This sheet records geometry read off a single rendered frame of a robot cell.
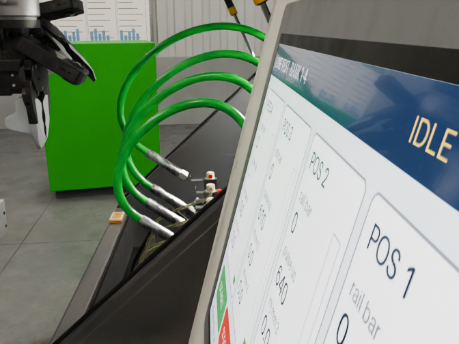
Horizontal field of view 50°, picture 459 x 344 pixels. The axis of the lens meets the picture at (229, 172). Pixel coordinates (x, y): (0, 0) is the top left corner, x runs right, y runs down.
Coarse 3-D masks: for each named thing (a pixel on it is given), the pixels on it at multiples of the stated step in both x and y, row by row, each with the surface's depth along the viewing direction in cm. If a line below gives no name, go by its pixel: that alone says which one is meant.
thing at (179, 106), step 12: (168, 108) 72; (180, 108) 72; (192, 108) 72; (216, 108) 72; (228, 108) 72; (156, 120) 72; (240, 120) 73; (144, 132) 73; (132, 144) 73; (120, 156) 74; (120, 168) 74; (120, 180) 75; (120, 192) 75; (120, 204) 76; (132, 216) 76; (144, 216) 77; (144, 228) 77; (156, 228) 77
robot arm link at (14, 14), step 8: (0, 0) 74; (8, 0) 75; (16, 0) 75; (24, 0) 75; (32, 0) 76; (0, 8) 75; (8, 8) 75; (16, 8) 75; (24, 8) 76; (32, 8) 77; (0, 16) 75; (8, 16) 75; (16, 16) 75; (24, 16) 76; (32, 16) 77
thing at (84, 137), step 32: (96, 64) 398; (128, 64) 405; (64, 96) 399; (96, 96) 405; (128, 96) 412; (64, 128) 406; (96, 128) 413; (64, 160) 413; (96, 160) 420; (64, 192) 425; (96, 192) 432
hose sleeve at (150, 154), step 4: (148, 152) 98; (152, 152) 98; (148, 156) 98; (152, 156) 98; (156, 156) 99; (160, 156) 99; (152, 160) 99; (156, 160) 99; (160, 160) 99; (164, 160) 99; (168, 160) 100; (160, 164) 99; (164, 164) 99; (168, 164) 99; (172, 164) 99; (164, 168) 99; (168, 168) 99; (172, 168) 99; (176, 168) 100; (172, 172) 99; (176, 172) 99; (180, 172) 100
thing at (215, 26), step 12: (204, 24) 92; (216, 24) 92; (228, 24) 92; (240, 24) 92; (180, 36) 92; (264, 36) 93; (156, 48) 93; (144, 60) 93; (132, 72) 94; (120, 96) 95; (120, 108) 96; (120, 120) 96
